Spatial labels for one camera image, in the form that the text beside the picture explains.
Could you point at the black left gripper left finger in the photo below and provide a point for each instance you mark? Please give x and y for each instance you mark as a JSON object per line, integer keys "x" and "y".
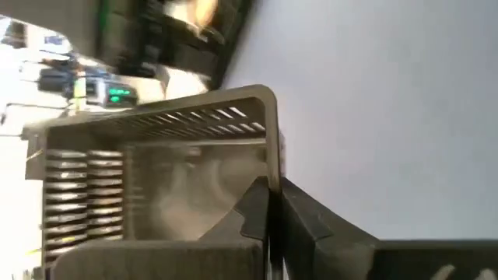
{"x": 253, "y": 210}

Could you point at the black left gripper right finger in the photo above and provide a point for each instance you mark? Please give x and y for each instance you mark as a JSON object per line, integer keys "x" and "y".
{"x": 311, "y": 249}

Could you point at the black slotted plastic basket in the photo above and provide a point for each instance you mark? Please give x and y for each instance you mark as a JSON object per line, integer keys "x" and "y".
{"x": 194, "y": 186}

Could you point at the device with green lights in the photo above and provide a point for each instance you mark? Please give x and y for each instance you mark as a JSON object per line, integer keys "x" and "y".
{"x": 118, "y": 95}

